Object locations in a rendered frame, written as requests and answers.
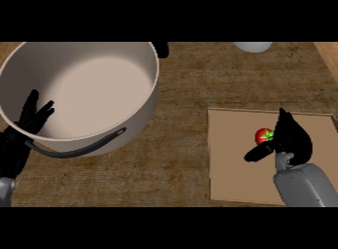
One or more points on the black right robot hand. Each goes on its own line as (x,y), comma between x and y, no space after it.
(291,139)

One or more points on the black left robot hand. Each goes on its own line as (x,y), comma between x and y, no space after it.
(13,142)

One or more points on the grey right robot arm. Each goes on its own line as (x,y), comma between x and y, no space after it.
(303,183)

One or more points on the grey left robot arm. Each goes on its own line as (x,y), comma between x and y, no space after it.
(0,193)

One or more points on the red tomato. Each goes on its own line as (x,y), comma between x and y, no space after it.
(262,135)

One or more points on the tan flat tray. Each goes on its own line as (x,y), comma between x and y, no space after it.
(234,168)

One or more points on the brown woven placemat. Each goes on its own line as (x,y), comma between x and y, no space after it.
(177,129)

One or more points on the white round object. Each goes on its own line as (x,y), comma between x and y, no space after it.
(253,46)

